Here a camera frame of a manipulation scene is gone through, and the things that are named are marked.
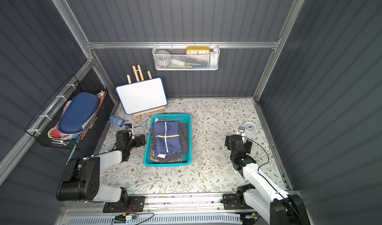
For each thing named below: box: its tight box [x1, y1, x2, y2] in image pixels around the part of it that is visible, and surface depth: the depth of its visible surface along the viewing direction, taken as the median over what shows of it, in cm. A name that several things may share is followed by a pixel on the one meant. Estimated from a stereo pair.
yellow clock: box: [186, 46, 211, 55], surface depth 90 cm
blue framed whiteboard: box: [115, 77, 168, 115], surface depth 98 cm
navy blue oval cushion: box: [58, 91, 100, 134], surface depth 69 cm
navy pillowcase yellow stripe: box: [153, 121, 183, 155], surface depth 88 cm
